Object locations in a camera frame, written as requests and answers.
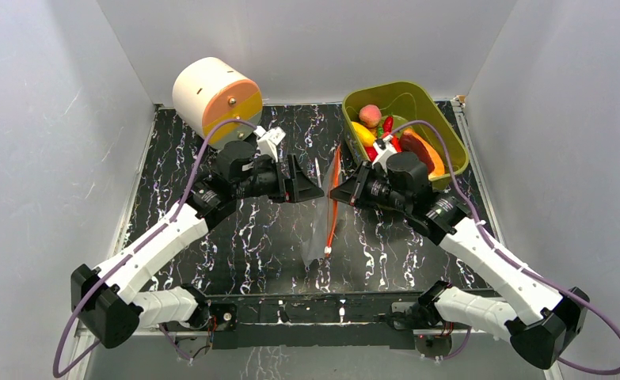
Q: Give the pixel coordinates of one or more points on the clear zip top bag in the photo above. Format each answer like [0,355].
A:
[326,215]

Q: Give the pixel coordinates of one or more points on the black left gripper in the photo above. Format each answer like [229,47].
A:
[296,188]

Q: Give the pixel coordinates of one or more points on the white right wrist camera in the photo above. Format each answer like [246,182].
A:
[384,149]

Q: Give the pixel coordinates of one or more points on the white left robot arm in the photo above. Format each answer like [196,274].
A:
[109,299]

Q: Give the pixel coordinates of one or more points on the round white drawer cabinet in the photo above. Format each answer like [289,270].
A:
[209,91]

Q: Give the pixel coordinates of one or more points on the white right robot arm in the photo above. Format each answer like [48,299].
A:
[536,320]

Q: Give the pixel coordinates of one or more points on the black and white pen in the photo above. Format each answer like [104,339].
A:
[317,170]

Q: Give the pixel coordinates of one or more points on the pink peach toy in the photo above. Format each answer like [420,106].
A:
[370,116]

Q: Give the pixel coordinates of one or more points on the red chili pepper toy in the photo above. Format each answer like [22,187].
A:
[387,126]

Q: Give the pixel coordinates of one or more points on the yellow mango toy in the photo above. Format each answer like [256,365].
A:
[363,134]

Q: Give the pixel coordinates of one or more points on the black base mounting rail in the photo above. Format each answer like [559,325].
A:
[316,320]

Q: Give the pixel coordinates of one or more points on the red bell pepper toy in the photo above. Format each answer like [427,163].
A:
[372,153]

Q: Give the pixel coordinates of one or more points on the olive green plastic bin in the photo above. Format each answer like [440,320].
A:
[404,101]

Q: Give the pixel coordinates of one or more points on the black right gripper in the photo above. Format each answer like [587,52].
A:
[360,182]

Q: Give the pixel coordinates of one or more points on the orange brown papaya slice toy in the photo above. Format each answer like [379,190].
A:
[410,141]

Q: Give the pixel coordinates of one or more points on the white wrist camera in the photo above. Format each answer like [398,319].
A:
[268,141]
[384,149]

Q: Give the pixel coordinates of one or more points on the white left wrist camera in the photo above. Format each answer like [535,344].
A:
[268,141]

